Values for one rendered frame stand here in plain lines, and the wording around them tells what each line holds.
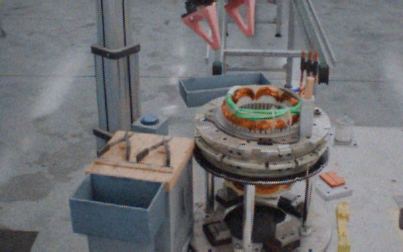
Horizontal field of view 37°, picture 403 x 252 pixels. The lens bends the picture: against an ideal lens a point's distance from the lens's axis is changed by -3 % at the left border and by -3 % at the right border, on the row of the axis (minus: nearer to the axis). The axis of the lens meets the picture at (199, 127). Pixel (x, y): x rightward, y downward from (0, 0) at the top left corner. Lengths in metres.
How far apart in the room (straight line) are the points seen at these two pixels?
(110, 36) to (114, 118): 0.24
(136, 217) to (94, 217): 0.09
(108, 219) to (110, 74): 0.59
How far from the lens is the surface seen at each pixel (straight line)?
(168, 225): 1.33
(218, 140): 1.36
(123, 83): 1.73
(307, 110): 1.36
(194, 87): 1.79
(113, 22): 1.67
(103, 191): 1.33
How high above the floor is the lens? 1.72
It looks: 26 degrees down
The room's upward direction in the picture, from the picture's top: straight up
